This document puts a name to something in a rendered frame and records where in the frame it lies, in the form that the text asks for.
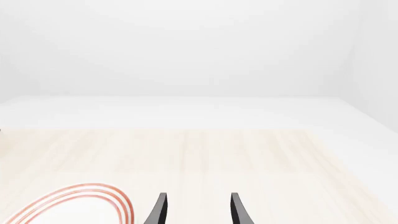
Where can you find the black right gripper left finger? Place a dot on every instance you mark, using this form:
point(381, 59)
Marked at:
point(158, 211)

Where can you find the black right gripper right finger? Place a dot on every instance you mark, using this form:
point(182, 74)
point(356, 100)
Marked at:
point(239, 211)

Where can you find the white plate with red rings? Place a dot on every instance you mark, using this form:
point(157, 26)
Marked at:
point(74, 207)

